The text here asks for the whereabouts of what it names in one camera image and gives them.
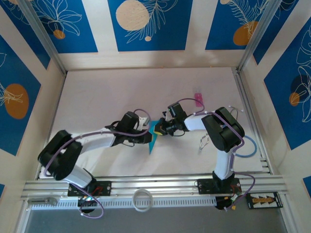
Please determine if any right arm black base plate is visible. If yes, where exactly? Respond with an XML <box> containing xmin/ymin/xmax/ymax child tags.
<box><xmin>197</xmin><ymin>178</ymin><xmax>242</xmax><ymax>195</ymax></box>

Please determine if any aluminium side rail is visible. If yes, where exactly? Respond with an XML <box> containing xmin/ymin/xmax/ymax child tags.
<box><xmin>232</xmin><ymin>67</ymin><xmax>273</xmax><ymax>174</ymax></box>

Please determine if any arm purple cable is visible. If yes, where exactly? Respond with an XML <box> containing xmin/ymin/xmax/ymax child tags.
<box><xmin>176</xmin><ymin>98</ymin><xmax>256</xmax><ymax>212</ymax></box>
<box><xmin>45</xmin><ymin>108</ymin><xmax>153</xmax><ymax>219</ymax></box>

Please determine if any silver metal wire clip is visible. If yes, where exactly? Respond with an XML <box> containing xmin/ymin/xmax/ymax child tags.
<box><xmin>198</xmin><ymin>134</ymin><xmax>210</xmax><ymax>152</ymax></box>

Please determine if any white slotted cable duct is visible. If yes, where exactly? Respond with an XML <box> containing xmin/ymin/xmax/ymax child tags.
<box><xmin>29</xmin><ymin>197</ymin><xmax>217</xmax><ymax>211</ymax></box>

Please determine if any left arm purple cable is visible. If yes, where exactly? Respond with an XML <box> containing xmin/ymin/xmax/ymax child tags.
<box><xmin>45</xmin><ymin>108</ymin><xmax>153</xmax><ymax>219</ymax></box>

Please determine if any yellow plug wire bundle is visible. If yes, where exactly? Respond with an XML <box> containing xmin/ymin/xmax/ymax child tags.
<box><xmin>215</xmin><ymin>195</ymin><xmax>246</xmax><ymax>212</ymax></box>

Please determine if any blue tube stethoscope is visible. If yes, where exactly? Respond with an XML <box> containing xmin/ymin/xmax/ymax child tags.
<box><xmin>228</xmin><ymin>104</ymin><xmax>258</xmax><ymax>158</ymax></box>

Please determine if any aluminium frame post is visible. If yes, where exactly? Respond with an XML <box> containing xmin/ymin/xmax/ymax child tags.
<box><xmin>237</xmin><ymin>0</ymin><xmax>285</xmax><ymax>72</ymax></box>
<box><xmin>18</xmin><ymin>0</ymin><xmax>68</xmax><ymax>75</ymax></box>

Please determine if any white tape ring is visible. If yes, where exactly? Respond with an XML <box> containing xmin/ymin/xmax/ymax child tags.
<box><xmin>132</xmin><ymin>189</ymin><xmax>154</xmax><ymax>213</ymax></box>

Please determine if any green-lit control board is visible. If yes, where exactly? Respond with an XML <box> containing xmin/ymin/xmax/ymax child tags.
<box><xmin>77</xmin><ymin>194</ymin><xmax>98</xmax><ymax>207</ymax></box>

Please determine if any blue square paper sheet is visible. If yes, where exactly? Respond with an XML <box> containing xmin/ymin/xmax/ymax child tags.
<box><xmin>147</xmin><ymin>120</ymin><xmax>161</xmax><ymax>155</ymax></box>

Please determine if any long aluminium base rail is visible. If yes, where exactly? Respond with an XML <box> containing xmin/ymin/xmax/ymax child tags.
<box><xmin>20</xmin><ymin>173</ymin><xmax>289</xmax><ymax>201</ymax></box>

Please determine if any pink plastic bottle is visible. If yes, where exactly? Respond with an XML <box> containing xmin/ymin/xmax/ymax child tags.
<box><xmin>194</xmin><ymin>87</ymin><xmax>205</xmax><ymax>107</ymax></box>

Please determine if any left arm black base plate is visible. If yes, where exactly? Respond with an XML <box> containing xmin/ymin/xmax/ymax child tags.
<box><xmin>67</xmin><ymin>181</ymin><xmax>113</xmax><ymax>197</ymax></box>

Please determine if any black panel with orange arrows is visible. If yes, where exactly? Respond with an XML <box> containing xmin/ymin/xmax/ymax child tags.
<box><xmin>245</xmin><ymin>191</ymin><xmax>284</xmax><ymax>209</ymax></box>

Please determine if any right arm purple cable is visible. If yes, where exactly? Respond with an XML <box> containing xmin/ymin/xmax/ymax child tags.
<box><xmin>176</xmin><ymin>98</ymin><xmax>256</xmax><ymax>212</ymax></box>

